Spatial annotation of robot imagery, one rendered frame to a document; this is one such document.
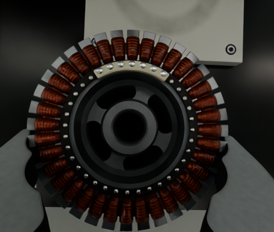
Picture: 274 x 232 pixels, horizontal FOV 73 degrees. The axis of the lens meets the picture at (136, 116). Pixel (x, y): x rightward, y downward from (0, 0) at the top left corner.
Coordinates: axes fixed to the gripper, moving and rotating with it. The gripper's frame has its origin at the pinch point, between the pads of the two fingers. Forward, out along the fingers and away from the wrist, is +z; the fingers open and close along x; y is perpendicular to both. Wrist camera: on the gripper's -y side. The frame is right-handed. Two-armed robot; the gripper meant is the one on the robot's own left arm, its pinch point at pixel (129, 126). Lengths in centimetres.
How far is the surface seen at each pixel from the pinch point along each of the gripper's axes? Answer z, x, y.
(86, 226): 1.5, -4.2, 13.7
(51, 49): 8.6, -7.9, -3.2
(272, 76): 7.7, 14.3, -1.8
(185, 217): 2.0, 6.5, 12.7
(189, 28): 8.6, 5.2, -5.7
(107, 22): 8.7, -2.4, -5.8
